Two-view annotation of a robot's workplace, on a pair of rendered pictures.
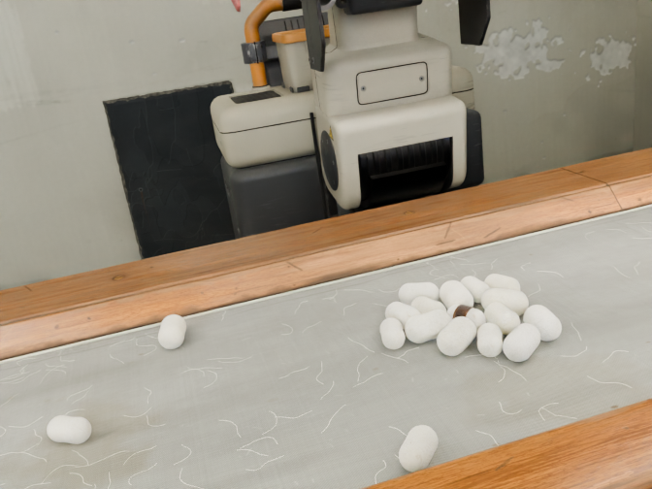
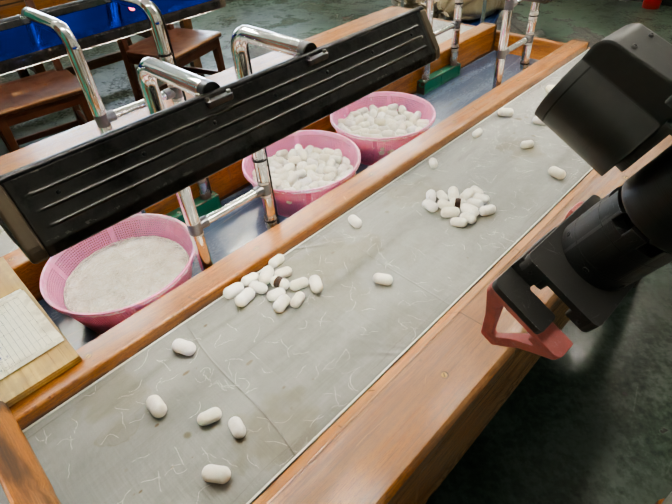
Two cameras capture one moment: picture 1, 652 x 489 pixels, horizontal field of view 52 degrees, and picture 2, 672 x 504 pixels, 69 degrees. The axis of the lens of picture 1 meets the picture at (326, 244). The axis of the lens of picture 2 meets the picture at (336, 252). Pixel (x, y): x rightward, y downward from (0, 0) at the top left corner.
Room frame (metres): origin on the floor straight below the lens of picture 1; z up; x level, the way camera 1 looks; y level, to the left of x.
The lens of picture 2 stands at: (1.00, -0.69, 1.32)
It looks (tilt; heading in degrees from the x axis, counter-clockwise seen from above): 41 degrees down; 150
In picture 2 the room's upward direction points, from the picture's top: 5 degrees counter-clockwise
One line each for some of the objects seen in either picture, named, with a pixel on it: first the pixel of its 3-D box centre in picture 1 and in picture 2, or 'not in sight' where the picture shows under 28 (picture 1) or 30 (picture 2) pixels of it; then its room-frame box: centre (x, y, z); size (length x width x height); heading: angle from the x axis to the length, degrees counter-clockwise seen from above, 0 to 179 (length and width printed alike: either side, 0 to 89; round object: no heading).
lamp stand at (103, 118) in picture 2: not in sight; (130, 123); (0.00, -0.57, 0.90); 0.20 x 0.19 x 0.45; 103
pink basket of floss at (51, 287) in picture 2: not in sight; (128, 277); (0.24, -0.70, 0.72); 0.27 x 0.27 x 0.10
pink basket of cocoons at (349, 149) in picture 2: not in sight; (303, 175); (0.14, -0.27, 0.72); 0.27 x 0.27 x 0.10
